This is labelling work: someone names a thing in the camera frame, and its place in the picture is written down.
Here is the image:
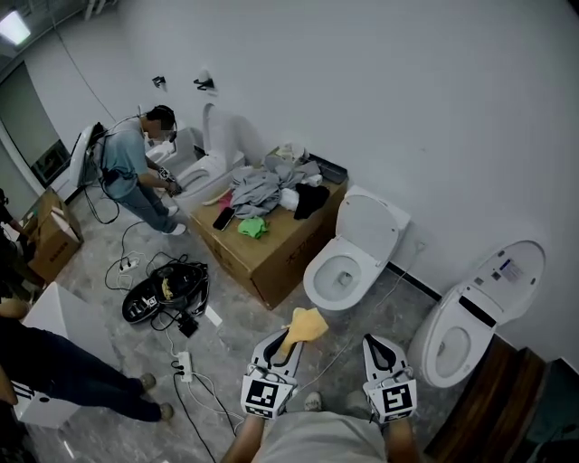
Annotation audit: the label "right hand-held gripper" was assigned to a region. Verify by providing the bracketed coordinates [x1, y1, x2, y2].
[362, 334, 417, 425]

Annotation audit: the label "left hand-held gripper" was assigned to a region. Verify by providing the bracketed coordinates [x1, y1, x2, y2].
[241, 328, 303, 421]

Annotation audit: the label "yellow cloth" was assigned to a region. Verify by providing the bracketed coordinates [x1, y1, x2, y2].
[279, 307, 330, 358]

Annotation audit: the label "person's left forearm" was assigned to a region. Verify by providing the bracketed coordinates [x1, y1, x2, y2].
[221, 413, 269, 463]

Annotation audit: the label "person's right forearm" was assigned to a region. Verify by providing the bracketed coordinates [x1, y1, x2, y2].
[384, 418, 422, 463]

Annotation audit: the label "white toilet lid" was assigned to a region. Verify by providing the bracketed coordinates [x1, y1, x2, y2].
[335, 194, 399, 268]
[68, 122, 108, 189]

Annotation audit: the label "white smart toilet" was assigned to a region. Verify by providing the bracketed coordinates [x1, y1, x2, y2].
[406, 239, 547, 389]

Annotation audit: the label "white toilet body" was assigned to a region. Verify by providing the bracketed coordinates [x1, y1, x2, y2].
[303, 184, 412, 314]

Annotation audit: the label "person's white shirt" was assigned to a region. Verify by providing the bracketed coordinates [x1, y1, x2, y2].
[260, 409, 388, 463]

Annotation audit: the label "large cardboard box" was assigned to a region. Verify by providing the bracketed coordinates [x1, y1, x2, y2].
[189, 148, 349, 311]

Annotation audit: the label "dark wooden platform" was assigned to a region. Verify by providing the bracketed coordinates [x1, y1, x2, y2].
[424, 334, 548, 463]

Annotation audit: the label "black open case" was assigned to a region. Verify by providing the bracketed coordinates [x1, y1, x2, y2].
[121, 261, 211, 326]

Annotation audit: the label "green cloth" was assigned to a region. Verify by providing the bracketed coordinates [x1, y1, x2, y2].
[237, 216, 271, 240]

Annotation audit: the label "black smartphone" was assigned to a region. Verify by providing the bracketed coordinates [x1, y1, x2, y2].
[212, 206, 236, 232]

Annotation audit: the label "black cloth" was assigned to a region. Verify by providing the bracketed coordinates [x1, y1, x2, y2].
[293, 183, 330, 222]

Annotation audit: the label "pile of grey clothes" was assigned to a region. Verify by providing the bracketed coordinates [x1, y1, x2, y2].
[229, 156, 322, 221]

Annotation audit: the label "dark grey tray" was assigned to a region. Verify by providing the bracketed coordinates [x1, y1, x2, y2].
[307, 153, 348, 184]

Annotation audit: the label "clear plastic bags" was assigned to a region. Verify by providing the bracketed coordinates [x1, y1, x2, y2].
[271, 142, 311, 164]

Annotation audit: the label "white cabinet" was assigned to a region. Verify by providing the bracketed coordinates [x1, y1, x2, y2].
[13, 282, 121, 429]

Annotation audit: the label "small cardboard box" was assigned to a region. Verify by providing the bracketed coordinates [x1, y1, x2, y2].
[20, 187, 85, 284]

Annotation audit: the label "ceiling light panel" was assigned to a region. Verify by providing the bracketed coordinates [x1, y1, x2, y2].
[0, 11, 32, 46]

